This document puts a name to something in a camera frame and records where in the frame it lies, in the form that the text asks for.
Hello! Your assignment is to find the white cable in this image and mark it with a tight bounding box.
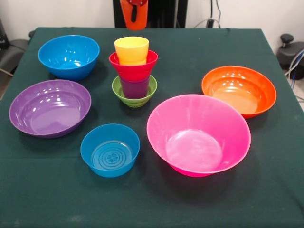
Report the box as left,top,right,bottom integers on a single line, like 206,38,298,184
193,18,209,29

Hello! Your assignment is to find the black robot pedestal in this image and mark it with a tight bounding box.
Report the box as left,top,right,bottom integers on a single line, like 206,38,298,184
114,0,188,29

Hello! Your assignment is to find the orange plastic bowl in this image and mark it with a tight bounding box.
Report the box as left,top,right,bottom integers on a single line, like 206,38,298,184
201,66,277,120

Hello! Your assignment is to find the pink plastic bowl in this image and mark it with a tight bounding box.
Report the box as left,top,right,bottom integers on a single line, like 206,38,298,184
146,94,252,178

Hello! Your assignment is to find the dark green tablecloth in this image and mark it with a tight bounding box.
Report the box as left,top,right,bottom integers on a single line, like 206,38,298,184
0,27,304,228

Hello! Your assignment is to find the green plastic bowl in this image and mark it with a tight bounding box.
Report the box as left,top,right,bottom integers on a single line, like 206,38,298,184
112,75,158,109

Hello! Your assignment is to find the purple plastic bowl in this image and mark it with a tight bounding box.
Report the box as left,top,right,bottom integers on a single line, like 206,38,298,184
9,79,92,139

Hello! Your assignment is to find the grey and blue cable bundle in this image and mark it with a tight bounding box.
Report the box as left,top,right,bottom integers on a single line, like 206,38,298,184
284,48,304,83

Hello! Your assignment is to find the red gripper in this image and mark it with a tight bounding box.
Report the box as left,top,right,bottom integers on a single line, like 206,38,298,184
127,0,145,23

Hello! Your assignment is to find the red plastic bowl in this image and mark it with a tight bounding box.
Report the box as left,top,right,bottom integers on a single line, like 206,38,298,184
109,49,159,83

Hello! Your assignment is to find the large blue plastic bowl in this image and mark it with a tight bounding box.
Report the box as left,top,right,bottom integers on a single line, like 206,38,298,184
38,35,100,82

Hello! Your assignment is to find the small blue plastic bowl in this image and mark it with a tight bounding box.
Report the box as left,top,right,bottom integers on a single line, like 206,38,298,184
80,123,141,178

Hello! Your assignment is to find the purple plastic cup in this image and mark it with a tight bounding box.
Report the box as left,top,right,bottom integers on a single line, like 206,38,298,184
119,75,151,100

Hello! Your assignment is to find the black chair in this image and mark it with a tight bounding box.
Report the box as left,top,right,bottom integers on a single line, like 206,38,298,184
0,18,36,76

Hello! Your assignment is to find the orange plastic cup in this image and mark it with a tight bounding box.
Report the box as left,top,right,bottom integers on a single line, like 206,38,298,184
119,0,149,31

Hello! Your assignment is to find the black cable with plug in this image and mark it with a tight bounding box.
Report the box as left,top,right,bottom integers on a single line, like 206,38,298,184
206,0,222,29

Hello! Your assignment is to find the yellow plastic cup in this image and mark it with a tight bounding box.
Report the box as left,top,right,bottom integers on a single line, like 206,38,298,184
114,37,150,67

